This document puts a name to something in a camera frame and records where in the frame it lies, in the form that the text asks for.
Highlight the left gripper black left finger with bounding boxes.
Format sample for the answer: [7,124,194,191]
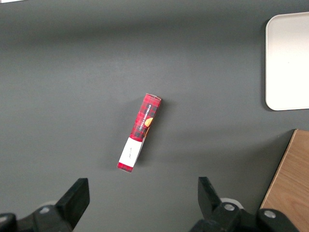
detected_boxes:
[0,178,90,232]

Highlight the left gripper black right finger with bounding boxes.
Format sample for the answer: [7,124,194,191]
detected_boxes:
[190,176,300,232]

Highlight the red tartan shortbread box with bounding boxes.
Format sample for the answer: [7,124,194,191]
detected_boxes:
[117,93,162,174]

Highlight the white rectangular tray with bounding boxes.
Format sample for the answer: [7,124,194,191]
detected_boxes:
[265,11,309,111]

